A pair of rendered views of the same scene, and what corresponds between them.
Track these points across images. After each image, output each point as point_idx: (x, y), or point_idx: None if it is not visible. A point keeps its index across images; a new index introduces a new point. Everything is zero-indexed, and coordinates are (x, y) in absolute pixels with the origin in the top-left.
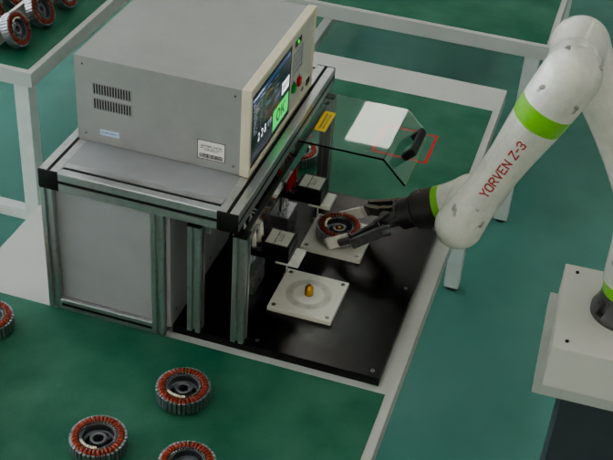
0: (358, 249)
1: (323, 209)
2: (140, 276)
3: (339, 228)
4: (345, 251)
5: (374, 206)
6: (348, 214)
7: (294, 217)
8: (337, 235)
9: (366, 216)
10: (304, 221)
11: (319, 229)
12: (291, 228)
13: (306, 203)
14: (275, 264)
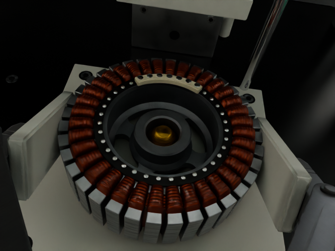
0: (80, 248)
1: (299, 108)
2: None
3: (154, 134)
4: (58, 192)
5: (313, 241)
6: (249, 147)
7: (192, 32)
8: (40, 112)
9: (277, 228)
10: (218, 72)
11: (112, 67)
12: (168, 49)
13: (298, 72)
14: (2, 35)
